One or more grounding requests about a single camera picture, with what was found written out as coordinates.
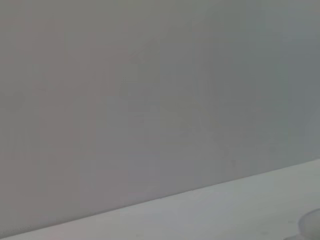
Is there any clear plastic measuring cup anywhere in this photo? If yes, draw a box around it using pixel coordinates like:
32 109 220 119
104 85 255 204
283 207 320 240

